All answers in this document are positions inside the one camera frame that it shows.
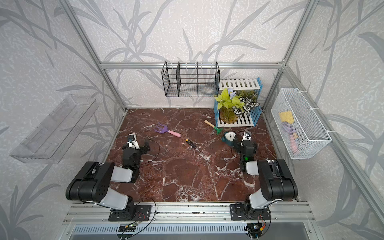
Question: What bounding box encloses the teal alarm clock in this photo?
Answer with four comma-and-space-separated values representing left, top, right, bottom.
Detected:
222, 132, 237, 148

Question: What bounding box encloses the yellow black screwdriver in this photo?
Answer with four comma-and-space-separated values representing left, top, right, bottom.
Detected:
186, 139, 198, 150

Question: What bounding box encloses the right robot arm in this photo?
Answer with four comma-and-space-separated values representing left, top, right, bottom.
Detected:
230, 140, 298, 221

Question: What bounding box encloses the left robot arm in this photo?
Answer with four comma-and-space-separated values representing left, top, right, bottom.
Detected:
66, 142, 151, 223

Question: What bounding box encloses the purple pink garden fork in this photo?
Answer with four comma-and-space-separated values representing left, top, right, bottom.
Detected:
154, 123, 182, 138

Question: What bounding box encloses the green wooden mini rake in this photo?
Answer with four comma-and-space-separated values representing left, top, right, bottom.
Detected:
204, 120, 222, 135

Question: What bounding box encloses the potted artificial plant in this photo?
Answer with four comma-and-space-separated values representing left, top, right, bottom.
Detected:
215, 88, 260, 124

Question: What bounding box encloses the yellow sponge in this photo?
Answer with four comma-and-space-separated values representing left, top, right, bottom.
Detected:
279, 111, 294, 124

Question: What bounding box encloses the blue white slatted crate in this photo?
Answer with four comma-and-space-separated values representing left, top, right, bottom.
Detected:
214, 78, 263, 128

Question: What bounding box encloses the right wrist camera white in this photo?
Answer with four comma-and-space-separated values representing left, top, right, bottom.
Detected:
242, 131, 251, 142

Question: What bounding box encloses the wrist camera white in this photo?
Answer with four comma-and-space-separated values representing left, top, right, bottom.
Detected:
127, 133, 140, 150
242, 131, 251, 142

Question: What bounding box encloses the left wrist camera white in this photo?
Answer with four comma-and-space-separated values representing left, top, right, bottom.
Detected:
127, 133, 140, 150

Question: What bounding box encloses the left arm base cable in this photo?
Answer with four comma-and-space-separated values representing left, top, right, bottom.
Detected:
116, 197, 158, 240

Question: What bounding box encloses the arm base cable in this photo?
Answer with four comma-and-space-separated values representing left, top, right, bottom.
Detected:
116, 197, 158, 240
245, 209, 272, 240

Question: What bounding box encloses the white wire wall basket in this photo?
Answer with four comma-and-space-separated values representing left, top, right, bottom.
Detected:
271, 88, 332, 160

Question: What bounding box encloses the black wire wall basket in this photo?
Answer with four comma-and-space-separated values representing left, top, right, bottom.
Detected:
161, 62, 221, 98

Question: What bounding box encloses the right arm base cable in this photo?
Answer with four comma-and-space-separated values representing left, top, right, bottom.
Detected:
245, 209, 272, 240

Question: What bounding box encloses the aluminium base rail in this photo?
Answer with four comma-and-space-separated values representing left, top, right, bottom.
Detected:
63, 201, 316, 225

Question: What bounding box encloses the clear acrylic wall shelf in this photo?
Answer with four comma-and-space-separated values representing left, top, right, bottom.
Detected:
10, 94, 99, 164

